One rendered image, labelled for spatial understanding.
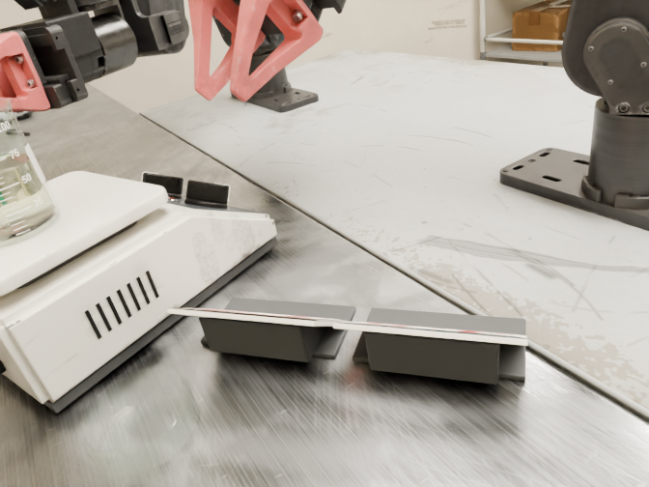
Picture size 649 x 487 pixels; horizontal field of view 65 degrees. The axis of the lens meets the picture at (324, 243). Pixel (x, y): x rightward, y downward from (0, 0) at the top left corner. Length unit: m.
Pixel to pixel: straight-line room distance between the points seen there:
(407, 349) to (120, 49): 0.45
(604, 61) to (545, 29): 2.14
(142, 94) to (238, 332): 1.59
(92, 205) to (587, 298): 0.30
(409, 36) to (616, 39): 2.02
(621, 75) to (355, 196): 0.23
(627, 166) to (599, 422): 0.20
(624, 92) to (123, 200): 0.32
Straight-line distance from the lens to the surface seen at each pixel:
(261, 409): 0.28
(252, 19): 0.35
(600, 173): 0.42
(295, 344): 0.29
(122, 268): 0.32
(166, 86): 1.87
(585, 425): 0.27
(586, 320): 0.32
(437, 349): 0.26
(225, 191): 0.39
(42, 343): 0.31
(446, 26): 2.51
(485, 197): 0.45
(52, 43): 0.53
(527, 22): 2.54
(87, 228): 0.32
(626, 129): 0.40
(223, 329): 0.30
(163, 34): 0.64
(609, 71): 0.37
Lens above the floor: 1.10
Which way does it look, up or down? 30 degrees down
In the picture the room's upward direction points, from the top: 11 degrees counter-clockwise
